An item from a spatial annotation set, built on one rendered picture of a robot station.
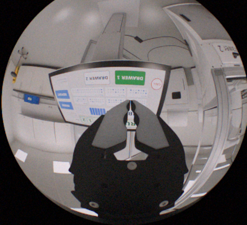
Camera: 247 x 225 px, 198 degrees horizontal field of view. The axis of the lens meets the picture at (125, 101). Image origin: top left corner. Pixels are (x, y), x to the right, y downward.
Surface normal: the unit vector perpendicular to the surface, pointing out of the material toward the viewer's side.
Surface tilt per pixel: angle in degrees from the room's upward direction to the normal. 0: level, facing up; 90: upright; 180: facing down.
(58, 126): 90
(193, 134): 90
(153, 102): 50
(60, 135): 90
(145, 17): 0
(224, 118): 90
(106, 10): 5
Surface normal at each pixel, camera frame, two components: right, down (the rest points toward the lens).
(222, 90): -0.77, -0.12
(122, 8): -0.04, 0.98
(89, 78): -0.04, 0.52
